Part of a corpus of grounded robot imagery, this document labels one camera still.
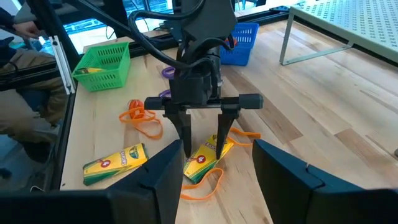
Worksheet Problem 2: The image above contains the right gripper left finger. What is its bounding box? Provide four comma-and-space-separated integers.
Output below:
108, 139, 185, 224

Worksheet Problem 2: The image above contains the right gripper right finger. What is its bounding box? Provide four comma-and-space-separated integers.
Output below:
252, 139, 330, 224

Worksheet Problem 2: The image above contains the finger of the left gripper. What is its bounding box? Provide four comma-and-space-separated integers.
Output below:
164, 109, 192, 158
216, 105, 240, 159

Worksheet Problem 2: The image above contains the orange rubber band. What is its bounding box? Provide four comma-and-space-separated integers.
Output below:
179, 167, 224, 202
118, 106, 165, 140
228, 126, 262, 147

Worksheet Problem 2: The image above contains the yellow green crayon box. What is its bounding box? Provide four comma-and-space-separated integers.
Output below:
182, 133, 234, 184
82, 142, 149, 187
75, 67, 106, 75

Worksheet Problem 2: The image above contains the blue plastic basket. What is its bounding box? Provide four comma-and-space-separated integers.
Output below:
220, 22, 260, 67

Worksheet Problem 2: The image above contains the green plastic basket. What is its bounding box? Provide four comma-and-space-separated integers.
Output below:
72, 42, 131, 93

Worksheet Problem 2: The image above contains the person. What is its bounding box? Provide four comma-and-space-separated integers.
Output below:
0, 6, 69, 162

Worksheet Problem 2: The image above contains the sage green perforated metal shelf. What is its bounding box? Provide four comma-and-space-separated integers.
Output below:
279, 0, 398, 66

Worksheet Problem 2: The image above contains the person's hand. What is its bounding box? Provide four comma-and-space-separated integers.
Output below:
12, 21, 42, 40

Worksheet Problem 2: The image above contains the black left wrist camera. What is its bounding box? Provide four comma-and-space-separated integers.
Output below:
181, 0, 238, 43

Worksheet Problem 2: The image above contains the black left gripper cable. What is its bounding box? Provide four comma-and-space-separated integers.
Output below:
127, 9, 237, 71

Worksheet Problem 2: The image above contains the silver aluminium bracket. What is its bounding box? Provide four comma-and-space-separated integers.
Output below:
48, 35, 76, 95

